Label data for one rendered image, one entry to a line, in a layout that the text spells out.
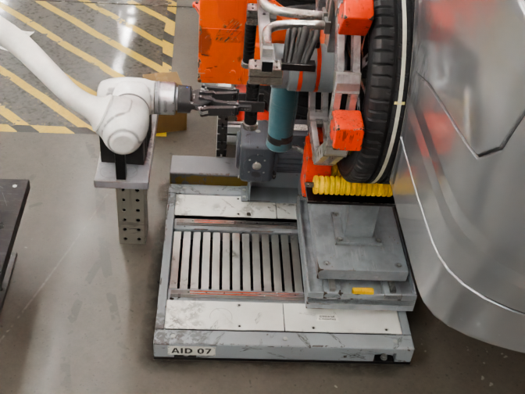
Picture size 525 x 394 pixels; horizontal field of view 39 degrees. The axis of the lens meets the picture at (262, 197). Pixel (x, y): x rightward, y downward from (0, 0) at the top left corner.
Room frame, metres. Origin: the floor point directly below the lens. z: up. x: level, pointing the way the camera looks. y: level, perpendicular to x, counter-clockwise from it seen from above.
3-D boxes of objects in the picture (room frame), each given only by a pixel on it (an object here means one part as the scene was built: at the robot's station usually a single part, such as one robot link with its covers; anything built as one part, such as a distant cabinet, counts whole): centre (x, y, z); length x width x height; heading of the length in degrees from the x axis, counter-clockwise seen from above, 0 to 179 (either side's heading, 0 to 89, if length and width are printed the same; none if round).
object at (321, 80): (1.92, -0.09, 0.85); 0.21 x 0.14 x 0.14; 95
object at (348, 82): (1.93, -0.16, 0.85); 0.54 x 0.07 x 0.54; 5
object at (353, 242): (1.94, -0.33, 0.32); 0.40 x 0.30 x 0.28; 5
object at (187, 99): (1.72, 0.21, 0.83); 0.09 x 0.08 x 0.07; 95
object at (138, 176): (2.02, 0.47, 0.44); 0.43 x 0.17 x 0.03; 5
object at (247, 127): (1.74, 0.05, 0.83); 0.04 x 0.04 x 0.16
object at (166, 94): (1.71, 0.28, 0.83); 0.09 x 0.06 x 0.09; 5
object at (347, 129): (1.61, -0.20, 0.85); 0.09 x 0.08 x 0.07; 5
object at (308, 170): (1.93, -0.20, 0.48); 0.16 x 0.12 x 0.17; 95
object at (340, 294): (1.94, -0.33, 0.13); 0.50 x 0.36 x 0.10; 5
